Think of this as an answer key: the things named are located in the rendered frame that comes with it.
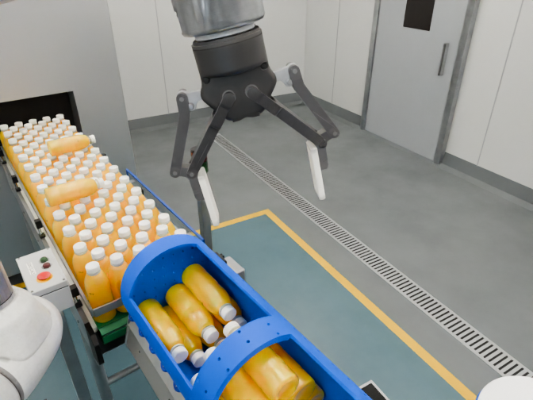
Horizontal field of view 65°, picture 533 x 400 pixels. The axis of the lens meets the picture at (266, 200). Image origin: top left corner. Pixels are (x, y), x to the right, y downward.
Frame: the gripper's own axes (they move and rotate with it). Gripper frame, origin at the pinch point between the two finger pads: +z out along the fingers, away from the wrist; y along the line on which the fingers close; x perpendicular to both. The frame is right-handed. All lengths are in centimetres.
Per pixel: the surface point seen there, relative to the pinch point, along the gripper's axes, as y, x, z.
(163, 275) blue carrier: 34, -54, 44
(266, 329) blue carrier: 6.3, -18.5, 39.5
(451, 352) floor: -80, -110, 179
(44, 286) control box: 67, -54, 38
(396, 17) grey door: -181, -415, 46
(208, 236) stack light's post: 28, -111, 69
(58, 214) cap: 73, -93, 34
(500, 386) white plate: -43, -14, 70
